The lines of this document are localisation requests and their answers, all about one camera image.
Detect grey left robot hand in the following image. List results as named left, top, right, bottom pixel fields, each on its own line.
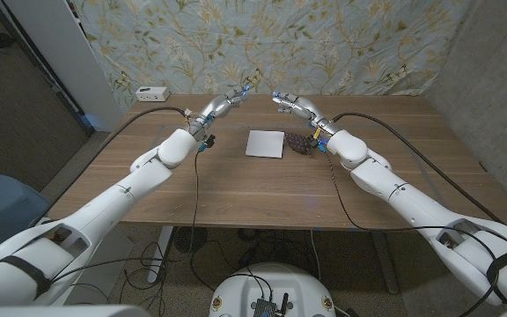
left=187, top=85, right=250, bottom=142

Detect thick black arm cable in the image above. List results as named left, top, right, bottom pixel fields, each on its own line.
left=331, top=112, right=505, bottom=225
left=37, top=106, right=189, bottom=221

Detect black round floor fan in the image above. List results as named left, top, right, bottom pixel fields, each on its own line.
left=173, top=225, right=209, bottom=254

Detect floral printed backdrop cloth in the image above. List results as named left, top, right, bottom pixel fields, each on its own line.
left=70, top=0, right=474, bottom=114

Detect white cabinet panel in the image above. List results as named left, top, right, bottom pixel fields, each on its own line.
left=2, top=0, right=125, bottom=133

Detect black module on torso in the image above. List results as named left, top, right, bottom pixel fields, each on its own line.
left=252, top=292, right=290, bottom=317

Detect white floor cable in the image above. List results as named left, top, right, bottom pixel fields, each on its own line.
left=309, top=228, right=321, bottom=283

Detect blue chair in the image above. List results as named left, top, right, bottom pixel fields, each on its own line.
left=0, top=173, right=52, bottom=247

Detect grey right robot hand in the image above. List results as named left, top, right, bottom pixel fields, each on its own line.
left=272, top=91, right=342, bottom=137

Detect thin black left wrist cable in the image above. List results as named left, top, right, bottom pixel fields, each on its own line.
left=50, top=149, right=202, bottom=283

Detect purple toy grapes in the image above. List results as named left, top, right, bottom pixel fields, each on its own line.
left=283, top=132, right=319, bottom=156

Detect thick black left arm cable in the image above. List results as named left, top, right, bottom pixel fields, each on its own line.
left=37, top=106, right=189, bottom=221

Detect white table leg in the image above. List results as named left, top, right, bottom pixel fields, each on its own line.
left=147, top=225, right=174, bottom=284

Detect black floor cable tangle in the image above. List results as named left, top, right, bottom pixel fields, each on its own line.
left=116, top=226, right=320, bottom=309

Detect white paper sheet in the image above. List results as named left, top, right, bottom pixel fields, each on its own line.
left=245, top=129, right=286, bottom=159

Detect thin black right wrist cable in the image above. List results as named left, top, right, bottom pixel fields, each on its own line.
left=325, top=151, right=507, bottom=317

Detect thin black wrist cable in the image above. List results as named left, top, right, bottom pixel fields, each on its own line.
left=50, top=149, right=202, bottom=283
left=325, top=151, right=507, bottom=317

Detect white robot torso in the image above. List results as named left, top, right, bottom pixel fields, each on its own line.
left=209, top=262, right=337, bottom=317

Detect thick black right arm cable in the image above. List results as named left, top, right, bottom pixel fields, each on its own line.
left=331, top=112, right=505, bottom=225

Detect white power strip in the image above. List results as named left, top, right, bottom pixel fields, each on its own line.
left=135, top=86, right=171, bottom=103

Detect grey table leg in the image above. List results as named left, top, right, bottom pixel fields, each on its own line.
left=370, top=231, right=400, bottom=295

